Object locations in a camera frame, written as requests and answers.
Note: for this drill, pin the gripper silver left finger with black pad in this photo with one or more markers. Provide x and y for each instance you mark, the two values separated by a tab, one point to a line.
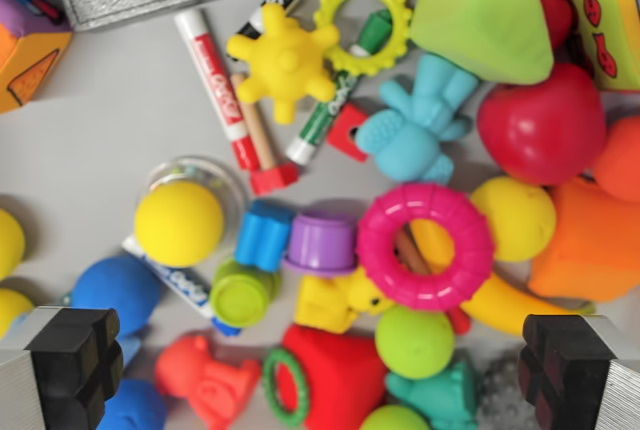
60	375

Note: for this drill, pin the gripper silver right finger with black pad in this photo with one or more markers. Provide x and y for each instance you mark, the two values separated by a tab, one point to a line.
585	375

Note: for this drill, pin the cracked blue foam ball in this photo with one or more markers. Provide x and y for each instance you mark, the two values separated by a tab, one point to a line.
137	407

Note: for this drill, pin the grey plastic bin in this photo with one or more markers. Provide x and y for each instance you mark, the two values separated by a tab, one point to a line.
100	150

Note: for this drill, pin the yellow foam ball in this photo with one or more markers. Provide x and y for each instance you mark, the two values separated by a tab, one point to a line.
520	220
12	310
10	245
177	225

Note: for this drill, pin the grey spiky ball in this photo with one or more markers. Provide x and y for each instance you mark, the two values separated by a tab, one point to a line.
502	395

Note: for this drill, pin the smooth blue foam ball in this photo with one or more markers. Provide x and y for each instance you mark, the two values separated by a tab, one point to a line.
117	292

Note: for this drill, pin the yellow toy banana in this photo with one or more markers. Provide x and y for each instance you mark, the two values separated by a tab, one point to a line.
505	307

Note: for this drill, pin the orange soft cup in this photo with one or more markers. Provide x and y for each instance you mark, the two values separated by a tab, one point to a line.
590	245

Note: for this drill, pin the red rubber figure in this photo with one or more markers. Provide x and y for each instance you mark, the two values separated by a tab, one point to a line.
200	380

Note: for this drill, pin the teal rubber figure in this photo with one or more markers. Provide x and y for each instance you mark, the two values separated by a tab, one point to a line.
440	395

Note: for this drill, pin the blue dry erase marker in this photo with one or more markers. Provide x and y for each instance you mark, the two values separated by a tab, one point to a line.
187	285

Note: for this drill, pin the green foam ball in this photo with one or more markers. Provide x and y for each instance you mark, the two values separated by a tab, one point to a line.
395	420
415	342

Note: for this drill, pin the brown wooden peg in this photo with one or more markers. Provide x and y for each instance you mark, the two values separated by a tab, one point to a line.
412	252

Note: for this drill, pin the orange foam ball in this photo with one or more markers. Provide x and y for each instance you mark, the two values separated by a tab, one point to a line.
620	160

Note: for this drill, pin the blue plastic cylinder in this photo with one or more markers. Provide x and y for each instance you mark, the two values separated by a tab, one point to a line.
262	237

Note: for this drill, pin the red toy apple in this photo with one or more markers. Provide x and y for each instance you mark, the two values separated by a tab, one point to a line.
542	125

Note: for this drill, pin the clear plastic rattle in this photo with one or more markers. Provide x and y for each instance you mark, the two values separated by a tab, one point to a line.
230	185

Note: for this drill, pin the yellow rubber duck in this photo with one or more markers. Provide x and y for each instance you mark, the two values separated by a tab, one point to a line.
325	302

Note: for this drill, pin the purple plastic cup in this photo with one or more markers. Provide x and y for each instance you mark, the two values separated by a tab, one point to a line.
322	242

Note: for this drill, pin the light blue rubber figure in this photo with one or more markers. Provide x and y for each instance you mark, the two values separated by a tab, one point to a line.
415	135

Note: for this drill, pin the red dry erase marker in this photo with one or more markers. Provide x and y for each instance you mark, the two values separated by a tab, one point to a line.
215	85

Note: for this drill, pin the red block with hole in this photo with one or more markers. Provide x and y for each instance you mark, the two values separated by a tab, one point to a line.
345	130

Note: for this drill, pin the yellow fabric cube fish print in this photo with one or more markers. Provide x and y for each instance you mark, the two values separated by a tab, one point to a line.
607	25

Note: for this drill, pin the small red ball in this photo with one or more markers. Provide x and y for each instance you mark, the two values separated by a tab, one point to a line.
557	17

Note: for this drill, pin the green dry erase marker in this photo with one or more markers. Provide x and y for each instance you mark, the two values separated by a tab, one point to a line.
320	122

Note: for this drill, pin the lime green soft cone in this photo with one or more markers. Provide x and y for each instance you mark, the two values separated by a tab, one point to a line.
480	20

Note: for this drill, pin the yellow knobby rubber ball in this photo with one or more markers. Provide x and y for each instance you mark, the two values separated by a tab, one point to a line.
285	62

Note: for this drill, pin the black dry erase marker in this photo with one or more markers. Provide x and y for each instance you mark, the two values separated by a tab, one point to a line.
260	17

